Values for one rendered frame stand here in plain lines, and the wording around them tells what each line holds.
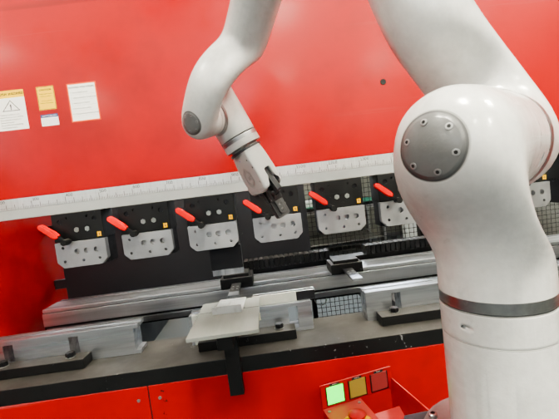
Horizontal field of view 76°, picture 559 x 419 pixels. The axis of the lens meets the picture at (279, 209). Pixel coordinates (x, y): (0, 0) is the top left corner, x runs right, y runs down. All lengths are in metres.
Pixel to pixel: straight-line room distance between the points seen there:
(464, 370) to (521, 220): 0.18
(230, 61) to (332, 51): 0.53
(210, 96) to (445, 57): 0.40
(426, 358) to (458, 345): 0.74
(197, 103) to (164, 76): 0.48
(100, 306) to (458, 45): 1.43
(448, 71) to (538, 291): 0.26
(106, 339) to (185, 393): 0.31
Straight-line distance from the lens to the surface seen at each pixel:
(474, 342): 0.46
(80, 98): 1.25
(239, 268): 1.17
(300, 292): 1.18
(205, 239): 1.12
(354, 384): 1.03
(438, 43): 0.48
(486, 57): 0.50
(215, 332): 0.96
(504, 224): 0.39
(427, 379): 1.24
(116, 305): 1.54
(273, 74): 1.15
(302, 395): 1.16
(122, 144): 1.19
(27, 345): 1.42
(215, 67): 0.71
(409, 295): 1.26
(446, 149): 0.35
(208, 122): 0.72
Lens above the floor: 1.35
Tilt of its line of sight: 4 degrees down
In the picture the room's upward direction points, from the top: 7 degrees counter-clockwise
